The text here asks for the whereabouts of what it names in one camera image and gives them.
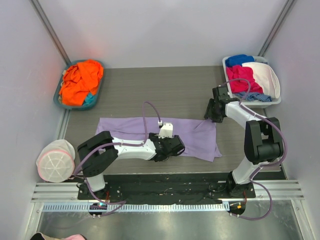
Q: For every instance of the white mesh hamper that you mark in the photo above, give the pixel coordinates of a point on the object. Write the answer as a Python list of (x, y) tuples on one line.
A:
[(56, 162)]

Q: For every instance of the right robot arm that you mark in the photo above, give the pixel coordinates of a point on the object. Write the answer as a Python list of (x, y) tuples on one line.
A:
[(263, 141)]

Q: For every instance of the grey laundry basket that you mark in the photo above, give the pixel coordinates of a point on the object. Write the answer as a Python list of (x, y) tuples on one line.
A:
[(250, 104)]

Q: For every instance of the pink t-shirt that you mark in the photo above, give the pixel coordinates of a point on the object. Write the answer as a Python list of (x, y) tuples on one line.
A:
[(242, 75)]

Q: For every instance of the pink cloth at bottom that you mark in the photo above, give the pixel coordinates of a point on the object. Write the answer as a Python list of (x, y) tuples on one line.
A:
[(42, 236)]

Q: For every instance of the white t-shirt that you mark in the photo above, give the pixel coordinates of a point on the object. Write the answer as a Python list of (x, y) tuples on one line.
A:
[(265, 76)]

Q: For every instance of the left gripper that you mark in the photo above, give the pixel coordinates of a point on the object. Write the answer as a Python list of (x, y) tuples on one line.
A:
[(176, 145)]

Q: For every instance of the lavender t-shirt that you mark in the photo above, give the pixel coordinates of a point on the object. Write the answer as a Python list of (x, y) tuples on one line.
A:
[(198, 136)]

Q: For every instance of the white slotted cable duct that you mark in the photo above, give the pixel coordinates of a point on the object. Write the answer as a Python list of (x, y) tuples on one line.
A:
[(95, 207)]

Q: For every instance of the teal laundry basket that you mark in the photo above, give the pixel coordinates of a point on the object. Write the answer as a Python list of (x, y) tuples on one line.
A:
[(98, 85)]

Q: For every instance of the orange t-shirt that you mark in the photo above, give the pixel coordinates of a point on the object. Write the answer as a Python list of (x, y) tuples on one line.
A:
[(81, 82)]

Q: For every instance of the blue t-shirt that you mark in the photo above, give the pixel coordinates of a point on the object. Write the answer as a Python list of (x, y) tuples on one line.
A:
[(238, 60)]

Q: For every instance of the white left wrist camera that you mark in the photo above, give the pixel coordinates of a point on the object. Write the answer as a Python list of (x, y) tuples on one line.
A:
[(165, 130)]

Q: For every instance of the blue checked shirt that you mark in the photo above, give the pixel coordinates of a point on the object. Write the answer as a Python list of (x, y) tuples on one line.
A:
[(254, 96)]

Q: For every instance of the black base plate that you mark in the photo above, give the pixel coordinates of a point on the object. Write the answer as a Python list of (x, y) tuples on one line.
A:
[(117, 187)]

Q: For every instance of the teal t-shirt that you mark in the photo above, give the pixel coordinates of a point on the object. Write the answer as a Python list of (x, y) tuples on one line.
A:
[(89, 99)]

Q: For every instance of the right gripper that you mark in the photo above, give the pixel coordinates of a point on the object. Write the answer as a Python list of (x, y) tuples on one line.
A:
[(210, 110)]

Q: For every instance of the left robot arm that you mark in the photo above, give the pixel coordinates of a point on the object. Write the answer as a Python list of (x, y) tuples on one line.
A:
[(99, 152)]

